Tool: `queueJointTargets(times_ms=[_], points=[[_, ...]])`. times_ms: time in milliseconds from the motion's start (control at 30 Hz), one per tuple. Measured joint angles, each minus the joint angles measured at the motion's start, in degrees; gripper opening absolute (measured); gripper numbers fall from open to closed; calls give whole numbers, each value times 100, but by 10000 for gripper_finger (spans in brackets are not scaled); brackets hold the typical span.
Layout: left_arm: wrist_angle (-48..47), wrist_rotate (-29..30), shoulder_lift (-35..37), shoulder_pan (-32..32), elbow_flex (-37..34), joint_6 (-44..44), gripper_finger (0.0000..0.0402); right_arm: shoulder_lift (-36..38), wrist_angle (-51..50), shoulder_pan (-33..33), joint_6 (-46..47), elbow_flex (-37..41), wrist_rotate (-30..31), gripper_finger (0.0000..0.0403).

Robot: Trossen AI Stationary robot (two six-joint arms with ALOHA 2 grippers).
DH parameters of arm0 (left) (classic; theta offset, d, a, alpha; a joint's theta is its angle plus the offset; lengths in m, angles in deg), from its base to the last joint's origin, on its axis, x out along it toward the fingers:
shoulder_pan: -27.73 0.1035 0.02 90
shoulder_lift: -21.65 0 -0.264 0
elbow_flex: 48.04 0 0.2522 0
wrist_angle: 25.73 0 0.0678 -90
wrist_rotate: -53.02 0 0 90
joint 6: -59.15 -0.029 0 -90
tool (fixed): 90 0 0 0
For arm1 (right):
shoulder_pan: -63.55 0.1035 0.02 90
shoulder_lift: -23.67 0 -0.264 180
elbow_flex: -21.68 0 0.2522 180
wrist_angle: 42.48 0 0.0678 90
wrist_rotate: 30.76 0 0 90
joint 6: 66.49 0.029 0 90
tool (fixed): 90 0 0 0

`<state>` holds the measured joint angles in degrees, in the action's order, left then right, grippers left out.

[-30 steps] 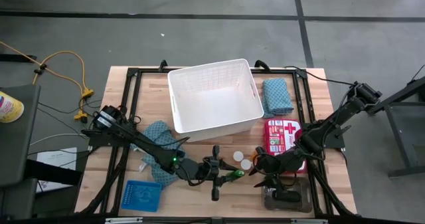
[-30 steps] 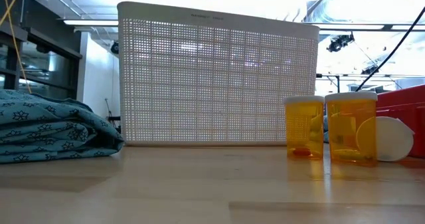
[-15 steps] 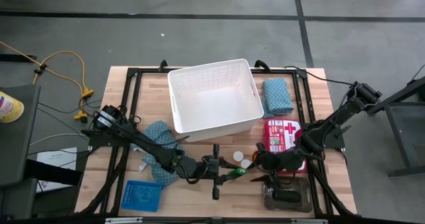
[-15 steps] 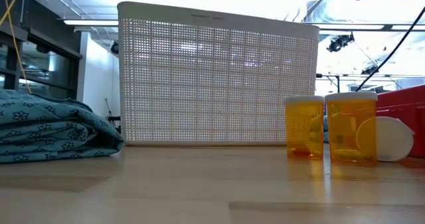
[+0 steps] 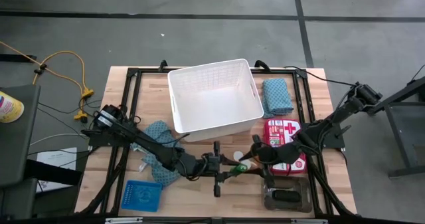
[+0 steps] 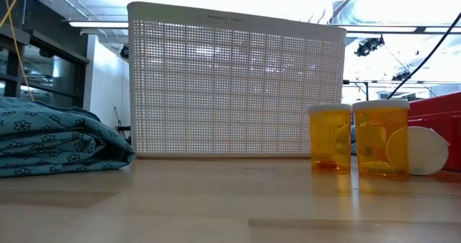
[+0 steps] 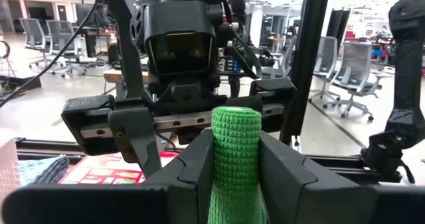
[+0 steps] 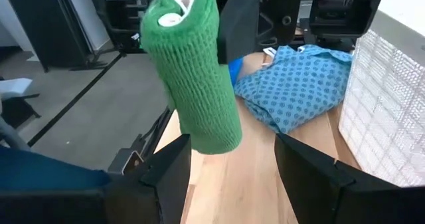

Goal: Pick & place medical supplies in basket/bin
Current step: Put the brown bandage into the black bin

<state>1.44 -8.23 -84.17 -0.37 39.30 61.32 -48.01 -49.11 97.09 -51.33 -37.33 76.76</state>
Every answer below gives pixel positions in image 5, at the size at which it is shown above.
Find blue patterned cloth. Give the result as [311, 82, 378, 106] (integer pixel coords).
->
[261, 77, 295, 119]

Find silver aluminium bar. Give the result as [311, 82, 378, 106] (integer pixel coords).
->
[104, 217, 143, 224]
[291, 218, 328, 224]

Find red first aid kit case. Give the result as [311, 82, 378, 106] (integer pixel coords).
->
[264, 118, 308, 177]

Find black metal side table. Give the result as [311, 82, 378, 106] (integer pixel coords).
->
[366, 76, 425, 178]

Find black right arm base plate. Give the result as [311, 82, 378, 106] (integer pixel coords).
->
[323, 124, 352, 149]

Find white floor cable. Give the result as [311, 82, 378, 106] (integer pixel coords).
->
[29, 132, 89, 147]

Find yellow white wipes canister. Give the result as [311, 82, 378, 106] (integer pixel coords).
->
[0, 90, 25, 124]

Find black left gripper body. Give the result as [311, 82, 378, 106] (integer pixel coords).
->
[181, 140, 222, 198]

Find blue patterned gown white ties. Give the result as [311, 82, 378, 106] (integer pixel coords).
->
[130, 120, 187, 187]

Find yellow extension cord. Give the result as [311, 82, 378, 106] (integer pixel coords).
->
[0, 40, 96, 121]

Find dark grey side cart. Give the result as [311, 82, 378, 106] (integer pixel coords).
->
[0, 84, 43, 188]

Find blue plastic tray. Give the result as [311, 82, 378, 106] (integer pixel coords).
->
[120, 179, 163, 213]

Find dark grey plastic bin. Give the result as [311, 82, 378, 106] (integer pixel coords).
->
[263, 174, 313, 213]

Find green cylindrical roll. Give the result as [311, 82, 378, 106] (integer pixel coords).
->
[231, 164, 248, 176]

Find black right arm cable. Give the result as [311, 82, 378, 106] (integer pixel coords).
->
[284, 66, 358, 87]

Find black floor bar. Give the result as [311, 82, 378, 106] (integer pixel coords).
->
[0, 53, 37, 62]

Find white perforated plastic basket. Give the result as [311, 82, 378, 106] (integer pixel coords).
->
[167, 58, 265, 142]

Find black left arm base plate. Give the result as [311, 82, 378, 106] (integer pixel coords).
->
[88, 130, 133, 148]

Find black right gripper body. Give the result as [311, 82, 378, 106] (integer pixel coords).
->
[252, 134, 301, 189]

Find white paper sheet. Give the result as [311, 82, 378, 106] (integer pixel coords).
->
[35, 146, 78, 193]

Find black aluminium table frame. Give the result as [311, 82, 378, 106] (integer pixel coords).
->
[76, 59, 358, 218]

